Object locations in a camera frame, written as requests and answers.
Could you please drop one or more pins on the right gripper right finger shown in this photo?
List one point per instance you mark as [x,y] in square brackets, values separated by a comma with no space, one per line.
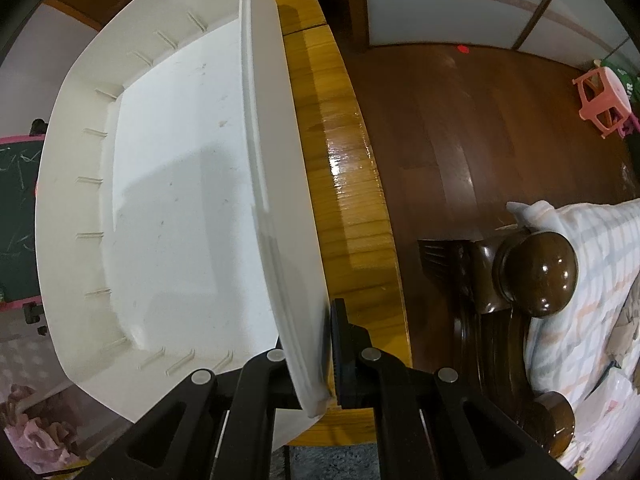
[427,427]

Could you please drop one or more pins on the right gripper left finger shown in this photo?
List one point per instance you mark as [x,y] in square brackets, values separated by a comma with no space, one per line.
[208,427]

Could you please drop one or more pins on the white plastic storage bin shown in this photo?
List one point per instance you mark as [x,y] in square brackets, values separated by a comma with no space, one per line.
[174,226]

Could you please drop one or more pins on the grey fluffy rug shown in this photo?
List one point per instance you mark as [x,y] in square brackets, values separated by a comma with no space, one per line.
[349,462]

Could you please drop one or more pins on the checked white blanket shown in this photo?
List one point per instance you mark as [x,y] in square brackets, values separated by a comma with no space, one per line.
[590,350]

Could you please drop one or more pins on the pink plastic stool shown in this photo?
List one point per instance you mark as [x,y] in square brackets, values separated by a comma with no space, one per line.
[605,103]

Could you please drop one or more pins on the sliding wardrobe door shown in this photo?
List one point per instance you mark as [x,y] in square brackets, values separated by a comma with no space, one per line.
[573,32]

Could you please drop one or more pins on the dark wooden bed post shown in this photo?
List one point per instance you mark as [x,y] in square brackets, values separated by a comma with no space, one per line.
[496,289]

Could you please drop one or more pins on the green chalkboard pink frame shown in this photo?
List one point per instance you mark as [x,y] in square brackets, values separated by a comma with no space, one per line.
[20,161]

